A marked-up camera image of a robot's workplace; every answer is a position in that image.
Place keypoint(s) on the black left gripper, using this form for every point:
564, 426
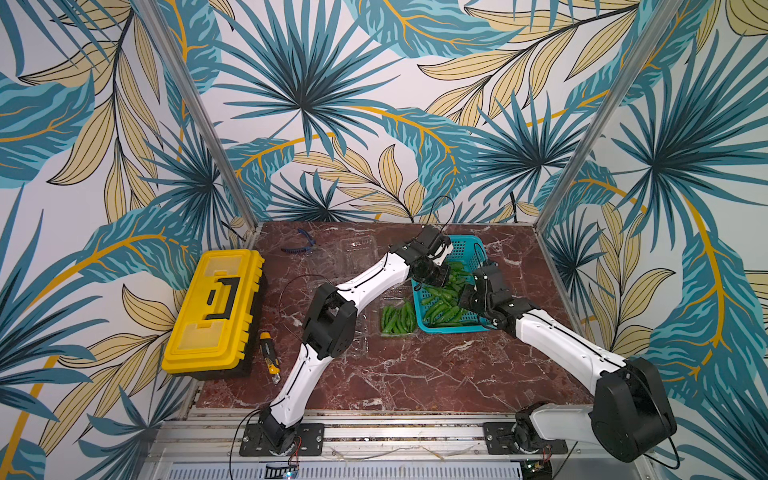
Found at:
441, 279

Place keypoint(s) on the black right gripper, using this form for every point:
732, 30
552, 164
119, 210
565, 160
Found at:
471, 294

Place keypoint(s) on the teal perforated plastic basket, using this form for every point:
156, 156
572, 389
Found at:
436, 308

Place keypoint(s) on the clear plastic clamshell pepper container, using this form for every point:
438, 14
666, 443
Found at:
358, 253

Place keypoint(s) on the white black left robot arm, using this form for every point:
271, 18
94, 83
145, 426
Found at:
330, 324

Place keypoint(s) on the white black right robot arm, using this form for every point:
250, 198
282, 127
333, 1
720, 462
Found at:
630, 413

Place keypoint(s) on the yellow black utility knife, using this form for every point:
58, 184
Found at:
270, 356

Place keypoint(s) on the yellow black toolbox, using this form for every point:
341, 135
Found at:
213, 336

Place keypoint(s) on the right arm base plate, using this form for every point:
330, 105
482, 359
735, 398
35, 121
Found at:
510, 438

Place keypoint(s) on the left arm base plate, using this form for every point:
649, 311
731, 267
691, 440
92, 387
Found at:
305, 439

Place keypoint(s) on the aluminium frame rail front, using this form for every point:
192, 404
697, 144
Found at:
209, 435

